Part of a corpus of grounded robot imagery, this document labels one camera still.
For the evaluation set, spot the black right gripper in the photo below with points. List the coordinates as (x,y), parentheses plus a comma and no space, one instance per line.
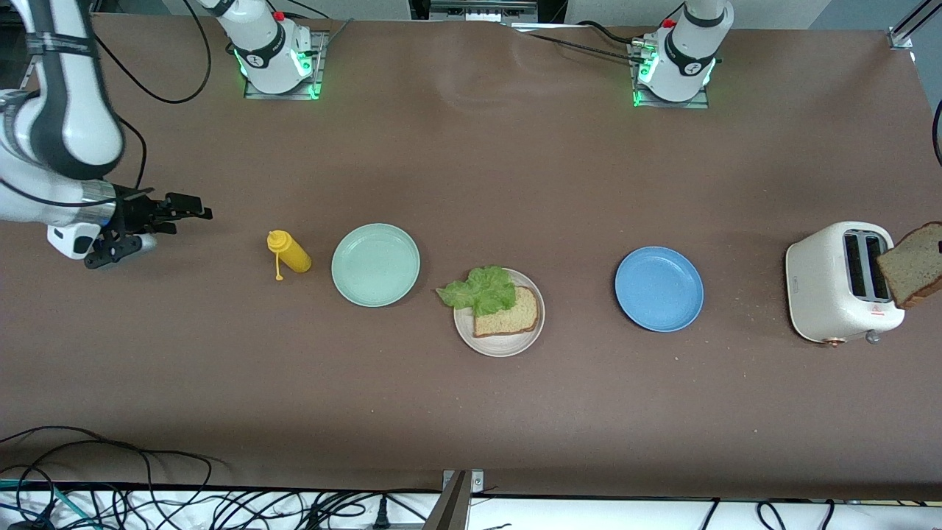
(135,211)

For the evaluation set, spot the brown bread slice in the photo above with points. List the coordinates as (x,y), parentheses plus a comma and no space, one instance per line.
(515,316)
(912,269)

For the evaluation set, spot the green lettuce leaf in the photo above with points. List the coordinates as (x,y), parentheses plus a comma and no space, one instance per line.
(482,291)

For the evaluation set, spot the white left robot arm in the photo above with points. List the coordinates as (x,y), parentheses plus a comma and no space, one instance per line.
(692,44)

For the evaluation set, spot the mint green plate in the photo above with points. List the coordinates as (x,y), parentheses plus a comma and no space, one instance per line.
(375,265)

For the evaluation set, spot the blue plate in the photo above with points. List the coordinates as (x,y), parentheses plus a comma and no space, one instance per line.
(659,288)

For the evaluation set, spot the beige plate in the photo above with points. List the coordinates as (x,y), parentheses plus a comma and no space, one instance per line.
(500,346)

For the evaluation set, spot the yellow mustard squeeze bottle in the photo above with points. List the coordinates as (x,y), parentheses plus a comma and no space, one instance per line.
(294,255)

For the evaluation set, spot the cream white toaster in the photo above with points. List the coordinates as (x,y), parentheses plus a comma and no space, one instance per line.
(817,287)

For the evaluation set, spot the black power plug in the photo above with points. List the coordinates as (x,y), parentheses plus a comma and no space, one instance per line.
(380,515)

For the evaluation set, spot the aluminium frame profile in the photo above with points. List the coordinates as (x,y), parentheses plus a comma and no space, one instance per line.
(899,38)

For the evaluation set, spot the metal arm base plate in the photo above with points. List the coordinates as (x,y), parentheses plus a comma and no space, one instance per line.
(319,59)
(684,104)

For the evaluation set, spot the grey metal frame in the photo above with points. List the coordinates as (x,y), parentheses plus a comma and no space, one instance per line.
(482,9)

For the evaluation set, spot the aluminium beam with bracket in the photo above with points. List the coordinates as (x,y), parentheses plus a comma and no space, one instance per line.
(452,508)

